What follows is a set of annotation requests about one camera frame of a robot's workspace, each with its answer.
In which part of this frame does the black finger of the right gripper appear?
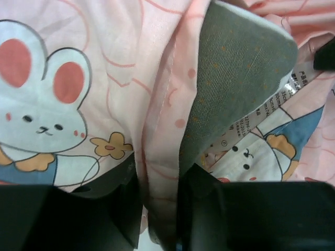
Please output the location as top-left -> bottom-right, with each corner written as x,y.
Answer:
313,38 -> 335,71

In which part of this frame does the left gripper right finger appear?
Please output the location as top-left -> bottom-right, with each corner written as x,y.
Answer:
177,165 -> 334,250

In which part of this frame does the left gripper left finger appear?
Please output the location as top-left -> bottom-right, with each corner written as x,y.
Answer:
1,156 -> 142,250

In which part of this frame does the grey pillow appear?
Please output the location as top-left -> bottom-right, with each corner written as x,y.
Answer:
179,1 -> 298,175

